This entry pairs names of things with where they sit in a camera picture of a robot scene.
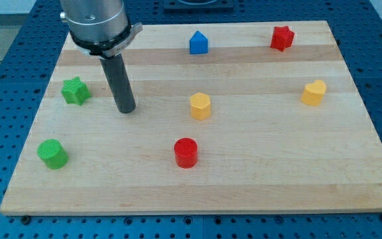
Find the blue pentagon block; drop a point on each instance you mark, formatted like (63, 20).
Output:
(198, 44)

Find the red cylinder block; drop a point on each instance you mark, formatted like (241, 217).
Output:
(186, 153)

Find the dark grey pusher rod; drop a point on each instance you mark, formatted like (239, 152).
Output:
(118, 80)

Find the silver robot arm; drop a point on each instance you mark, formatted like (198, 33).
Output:
(99, 27)

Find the yellow hexagon block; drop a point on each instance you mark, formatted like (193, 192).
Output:
(200, 106)

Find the yellow heart block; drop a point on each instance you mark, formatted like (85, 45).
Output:
(313, 93)

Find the red star block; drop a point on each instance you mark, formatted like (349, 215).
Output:
(282, 38)

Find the green star block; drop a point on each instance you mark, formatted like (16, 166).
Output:
(75, 91)

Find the wooden board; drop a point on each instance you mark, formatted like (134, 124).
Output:
(262, 151)

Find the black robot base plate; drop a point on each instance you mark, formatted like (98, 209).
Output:
(197, 5)

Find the green cylinder block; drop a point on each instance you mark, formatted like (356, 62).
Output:
(52, 154)

